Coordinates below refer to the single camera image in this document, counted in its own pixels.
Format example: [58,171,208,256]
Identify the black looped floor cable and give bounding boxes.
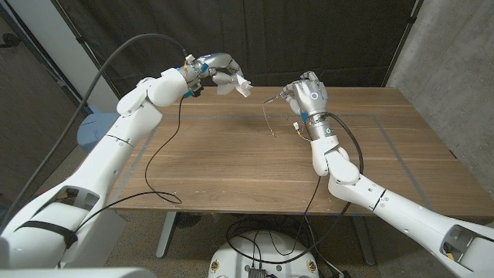
[225,218,310,271]

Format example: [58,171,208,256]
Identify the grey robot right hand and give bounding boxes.
[279,71,329,117]

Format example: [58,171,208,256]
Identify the black backdrop curtain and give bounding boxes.
[57,0,420,105]

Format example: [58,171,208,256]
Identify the black backdrop stand pole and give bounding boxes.
[381,0,425,88]
[52,0,127,107]

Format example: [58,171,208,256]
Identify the white table leg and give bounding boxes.
[155,211,178,259]

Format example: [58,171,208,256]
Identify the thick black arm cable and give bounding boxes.
[323,111,366,177]
[0,32,190,232]

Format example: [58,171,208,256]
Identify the light blue round stool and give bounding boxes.
[76,111,120,154]

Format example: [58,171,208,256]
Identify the clear frame glasses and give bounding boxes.
[262,92,294,139]

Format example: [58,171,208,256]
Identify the grey table leg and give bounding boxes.
[350,215,376,266]

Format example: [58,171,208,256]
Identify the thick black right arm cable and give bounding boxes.
[323,111,366,177]

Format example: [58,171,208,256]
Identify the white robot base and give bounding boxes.
[208,230,320,278]

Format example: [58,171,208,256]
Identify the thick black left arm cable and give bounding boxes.
[0,32,190,232]

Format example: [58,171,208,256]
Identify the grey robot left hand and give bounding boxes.
[184,53,248,88]

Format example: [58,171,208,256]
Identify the white tissue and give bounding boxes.
[215,73,253,98]

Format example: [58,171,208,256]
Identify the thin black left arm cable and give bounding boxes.
[73,96,184,232]

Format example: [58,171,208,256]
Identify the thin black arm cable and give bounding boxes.
[295,175,322,252]
[73,96,184,232]

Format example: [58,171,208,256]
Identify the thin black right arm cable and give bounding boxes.
[295,175,322,252]

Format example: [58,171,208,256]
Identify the black round fan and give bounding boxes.
[174,212,204,229]

